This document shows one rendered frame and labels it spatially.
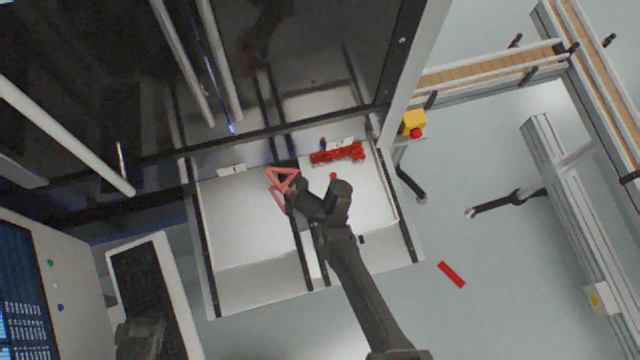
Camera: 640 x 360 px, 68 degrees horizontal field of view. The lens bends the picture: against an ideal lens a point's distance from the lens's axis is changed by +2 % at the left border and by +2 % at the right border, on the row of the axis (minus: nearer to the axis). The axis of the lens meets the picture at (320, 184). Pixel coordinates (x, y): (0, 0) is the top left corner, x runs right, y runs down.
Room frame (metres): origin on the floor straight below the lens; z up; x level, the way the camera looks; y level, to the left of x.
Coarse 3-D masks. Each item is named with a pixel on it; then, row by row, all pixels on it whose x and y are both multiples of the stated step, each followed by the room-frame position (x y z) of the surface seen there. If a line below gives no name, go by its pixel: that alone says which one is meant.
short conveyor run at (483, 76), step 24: (528, 48) 1.02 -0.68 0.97; (552, 48) 1.08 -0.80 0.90; (432, 72) 0.90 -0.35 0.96; (456, 72) 0.93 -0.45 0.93; (480, 72) 0.93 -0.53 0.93; (504, 72) 0.92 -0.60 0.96; (528, 72) 0.92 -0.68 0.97; (552, 72) 0.96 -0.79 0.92; (432, 96) 0.80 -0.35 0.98; (456, 96) 0.84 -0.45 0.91; (480, 96) 0.88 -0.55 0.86
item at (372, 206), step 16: (368, 144) 0.65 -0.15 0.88; (304, 160) 0.57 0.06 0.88; (368, 160) 0.59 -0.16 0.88; (304, 176) 0.52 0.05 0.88; (320, 176) 0.52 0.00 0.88; (352, 176) 0.53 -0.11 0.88; (368, 176) 0.53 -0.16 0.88; (384, 176) 0.53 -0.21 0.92; (320, 192) 0.46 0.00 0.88; (368, 192) 0.48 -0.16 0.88; (384, 192) 0.48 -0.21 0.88; (352, 208) 0.42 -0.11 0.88; (368, 208) 0.42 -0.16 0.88; (384, 208) 0.43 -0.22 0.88; (352, 224) 0.36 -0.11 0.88; (368, 224) 0.37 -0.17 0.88; (384, 224) 0.37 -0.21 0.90
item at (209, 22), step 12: (204, 0) 0.44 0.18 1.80; (204, 12) 0.44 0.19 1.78; (204, 24) 0.44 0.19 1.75; (216, 24) 0.45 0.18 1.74; (216, 36) 0.44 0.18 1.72; (216, 48) 0.44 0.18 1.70; (216, 60) 0.44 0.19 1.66; (228, 72) 0.44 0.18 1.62; (228, 84) 0.44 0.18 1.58; (228, 96) 0.44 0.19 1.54; (240, 108) 0.45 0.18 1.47; (240, 120) 0.44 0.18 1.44
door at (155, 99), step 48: (48, 0) 0.43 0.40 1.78; (96, 0) 0.45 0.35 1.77; (144, 0) 0.47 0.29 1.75; (0, 48) 0.40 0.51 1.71; (48, 48) 0.42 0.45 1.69; (96, 48) 0.44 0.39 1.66; (144, 48) 0.46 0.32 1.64; (192, 48) 0.49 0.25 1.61; (0, 96) 0.37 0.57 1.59; (48, 96) 0.39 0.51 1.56; (96, 96) 0.42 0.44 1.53; (144, 96) 0.45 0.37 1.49; (192, 96) 0.48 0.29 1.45; (0, 144) 0.34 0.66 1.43; (48, 144) 0.36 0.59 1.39; (96, 144) 0.39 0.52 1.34; (144, 144) 0.42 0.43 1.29; (192, 144) 0.46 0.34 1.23
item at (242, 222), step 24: (264, 168) 0.53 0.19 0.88; (216, 192) 0.44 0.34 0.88; (240, 192) 0.44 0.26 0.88; (264, 192) 0.45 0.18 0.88; (216, 216) 0.36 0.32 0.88; (240, 216) 0.36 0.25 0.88; (264, 216) 0.37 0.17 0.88; (216, 240) 0.28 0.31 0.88; (240, 240) 0.28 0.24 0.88; (264, 240) 0.29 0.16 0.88; (288, 240) 0.30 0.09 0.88; (216, 264) 0.20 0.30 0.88
